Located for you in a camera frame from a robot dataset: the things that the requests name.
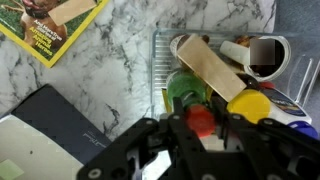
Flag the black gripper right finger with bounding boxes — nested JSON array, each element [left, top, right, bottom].
[[210, 96, 320, 180]]

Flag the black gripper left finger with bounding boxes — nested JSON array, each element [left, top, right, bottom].
[[76, 97, 208, 180]]

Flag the green bottle with red cap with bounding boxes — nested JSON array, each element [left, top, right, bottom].
[[166, 71, 217, 140]]

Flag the light wooden block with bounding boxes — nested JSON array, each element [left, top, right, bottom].
[[176, 33, 248, 103]]

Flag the white bottle with blue cap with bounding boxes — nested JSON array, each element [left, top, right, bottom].
[[262, 86, 320, 140]]

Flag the small wooden block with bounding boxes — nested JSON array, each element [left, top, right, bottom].
[[47, 0, 99, 27]]

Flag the clear plastic organizer bin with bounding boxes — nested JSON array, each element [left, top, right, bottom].
[[149, 28, 320, 122]]

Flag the white cup with dark contents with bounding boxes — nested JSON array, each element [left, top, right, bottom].
[[242, 34, 292, 83]]

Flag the dark blue open box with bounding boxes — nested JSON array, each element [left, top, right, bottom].
[[0, 83, 113, 180]]

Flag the yellow animal picture book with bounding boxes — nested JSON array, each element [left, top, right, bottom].
[[0, 0, 111, 69]]

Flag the green sticky note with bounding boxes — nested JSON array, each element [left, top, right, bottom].
[[0, 158, 25, 180]]

